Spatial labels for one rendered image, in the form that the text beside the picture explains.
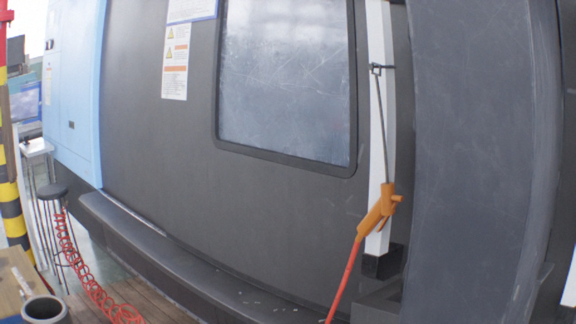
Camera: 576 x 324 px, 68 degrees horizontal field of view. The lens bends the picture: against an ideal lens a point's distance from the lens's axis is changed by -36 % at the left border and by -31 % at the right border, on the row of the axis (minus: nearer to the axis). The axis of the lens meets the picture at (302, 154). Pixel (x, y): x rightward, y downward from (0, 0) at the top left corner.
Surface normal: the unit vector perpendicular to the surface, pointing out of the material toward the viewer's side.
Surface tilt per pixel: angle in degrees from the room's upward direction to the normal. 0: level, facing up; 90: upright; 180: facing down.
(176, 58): 87
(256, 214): 87
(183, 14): 87
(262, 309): 0
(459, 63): 88
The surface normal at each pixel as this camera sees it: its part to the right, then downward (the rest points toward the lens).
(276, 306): -0.04, -0.97
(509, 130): -0.57, 0.20
